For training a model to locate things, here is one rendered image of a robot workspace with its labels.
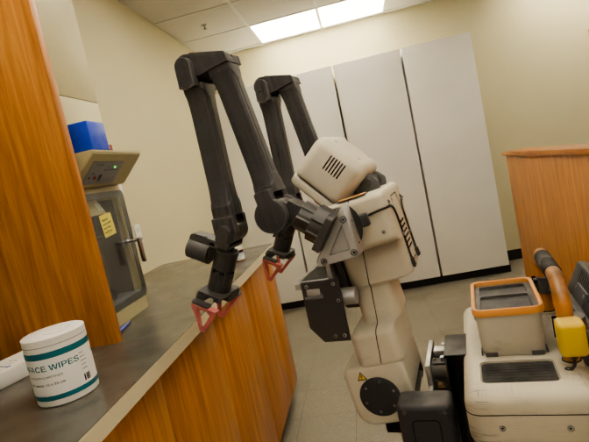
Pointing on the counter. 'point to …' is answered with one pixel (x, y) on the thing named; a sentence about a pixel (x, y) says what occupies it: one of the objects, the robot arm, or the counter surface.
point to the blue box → (88, 136)
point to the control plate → (102, 172)
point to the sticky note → (107, 224)
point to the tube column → (66, 49)
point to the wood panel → (42, 200)
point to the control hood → (107, 160)
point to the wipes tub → (60, 363)
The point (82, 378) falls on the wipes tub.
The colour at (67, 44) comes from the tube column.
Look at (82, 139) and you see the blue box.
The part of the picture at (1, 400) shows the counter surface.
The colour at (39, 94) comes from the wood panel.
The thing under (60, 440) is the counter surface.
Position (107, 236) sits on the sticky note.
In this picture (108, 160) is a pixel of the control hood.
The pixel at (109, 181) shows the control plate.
